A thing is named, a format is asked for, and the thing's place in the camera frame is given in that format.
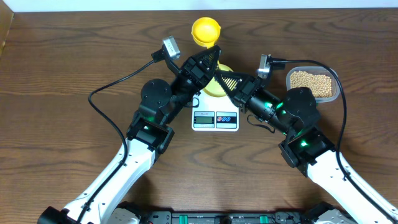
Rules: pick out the pale yellow bowl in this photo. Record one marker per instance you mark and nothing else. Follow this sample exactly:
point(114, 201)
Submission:
point(213, 88)

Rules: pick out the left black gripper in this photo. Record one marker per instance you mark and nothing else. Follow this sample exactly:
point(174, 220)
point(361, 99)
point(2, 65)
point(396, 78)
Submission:
point(190, 75)

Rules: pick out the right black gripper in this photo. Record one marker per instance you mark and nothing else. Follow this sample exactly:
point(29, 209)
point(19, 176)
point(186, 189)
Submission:
point(249, 86)

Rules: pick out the white digital kitchen scale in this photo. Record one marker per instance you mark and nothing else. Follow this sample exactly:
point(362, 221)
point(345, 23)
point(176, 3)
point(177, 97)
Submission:
point(211, 113)

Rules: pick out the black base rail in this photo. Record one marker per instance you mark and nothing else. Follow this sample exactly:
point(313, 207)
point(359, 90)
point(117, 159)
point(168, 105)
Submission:
point(167, 217)

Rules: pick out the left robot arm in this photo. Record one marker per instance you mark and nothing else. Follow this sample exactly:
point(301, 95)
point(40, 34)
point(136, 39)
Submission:
point(147, 137)

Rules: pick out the yellow measuring scoop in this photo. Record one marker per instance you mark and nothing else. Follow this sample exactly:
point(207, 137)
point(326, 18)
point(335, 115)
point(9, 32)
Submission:
point(205, 32)

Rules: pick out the soybeans in container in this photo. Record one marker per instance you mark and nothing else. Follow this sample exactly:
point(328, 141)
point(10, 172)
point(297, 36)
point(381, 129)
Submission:
point(320, 85)

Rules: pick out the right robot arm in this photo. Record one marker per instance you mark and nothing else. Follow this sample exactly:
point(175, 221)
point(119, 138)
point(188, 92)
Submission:
point(305, 147)

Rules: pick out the clear plastic container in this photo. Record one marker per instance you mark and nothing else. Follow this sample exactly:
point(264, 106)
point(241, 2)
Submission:
point(316, 71)

